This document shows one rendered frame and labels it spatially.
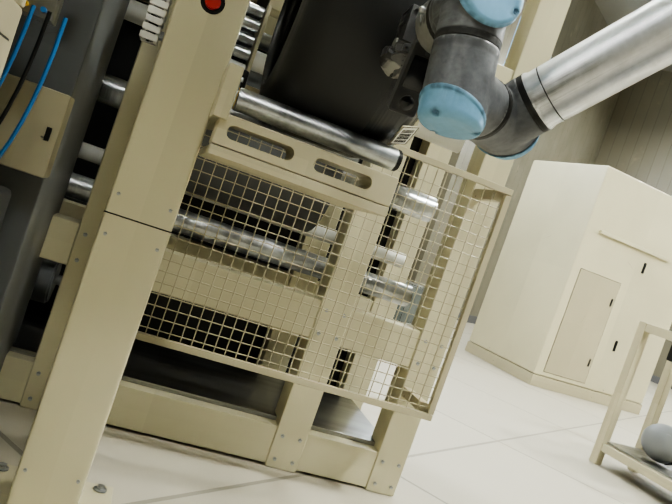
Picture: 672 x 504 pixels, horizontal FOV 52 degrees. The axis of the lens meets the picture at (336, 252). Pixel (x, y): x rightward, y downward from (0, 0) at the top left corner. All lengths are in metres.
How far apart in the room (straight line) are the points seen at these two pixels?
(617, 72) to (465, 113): 0.22
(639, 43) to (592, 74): 0.07
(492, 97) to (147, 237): 0.73
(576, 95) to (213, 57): 0.69
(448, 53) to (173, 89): 0.62
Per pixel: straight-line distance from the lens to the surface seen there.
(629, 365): 4.01
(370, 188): 1.32
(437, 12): 1.00
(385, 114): 1.32
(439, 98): 0.91
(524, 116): 1.01
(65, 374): 1.43
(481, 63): 0.93
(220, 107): 1.26
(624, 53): 1.00
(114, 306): 1.39
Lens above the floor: 0.74
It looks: 2 degrees down
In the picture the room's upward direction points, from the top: 19 degrees clockwise
